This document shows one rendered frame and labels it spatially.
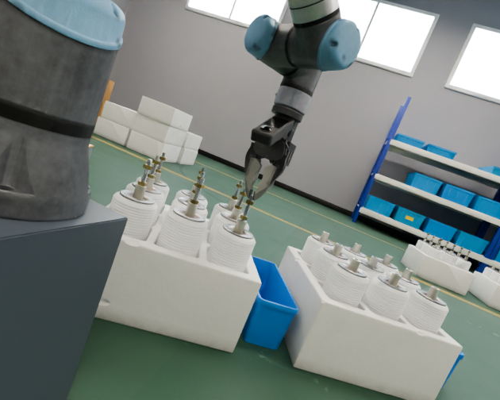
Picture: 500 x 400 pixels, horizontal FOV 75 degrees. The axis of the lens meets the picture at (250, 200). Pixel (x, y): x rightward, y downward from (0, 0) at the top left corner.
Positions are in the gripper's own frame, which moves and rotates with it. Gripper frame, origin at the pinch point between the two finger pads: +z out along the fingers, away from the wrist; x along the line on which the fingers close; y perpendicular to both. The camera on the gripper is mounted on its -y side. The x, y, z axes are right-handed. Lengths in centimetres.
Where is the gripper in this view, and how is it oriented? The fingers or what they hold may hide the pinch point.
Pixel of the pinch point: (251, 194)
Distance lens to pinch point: 73.4
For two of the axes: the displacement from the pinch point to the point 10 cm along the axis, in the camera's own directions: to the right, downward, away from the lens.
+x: -8.6, -3.9, 3.2
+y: 3.5, -0.1, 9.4
